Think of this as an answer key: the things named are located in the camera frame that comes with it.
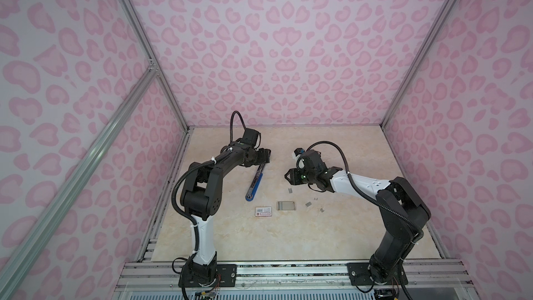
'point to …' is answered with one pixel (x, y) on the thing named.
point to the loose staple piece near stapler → (290, 190)
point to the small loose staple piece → (308, 204)
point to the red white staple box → (263, 211)
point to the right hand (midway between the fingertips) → (288, 174)
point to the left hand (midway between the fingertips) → (266, 155)
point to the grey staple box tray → (286, 205)
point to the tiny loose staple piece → (321, 210)
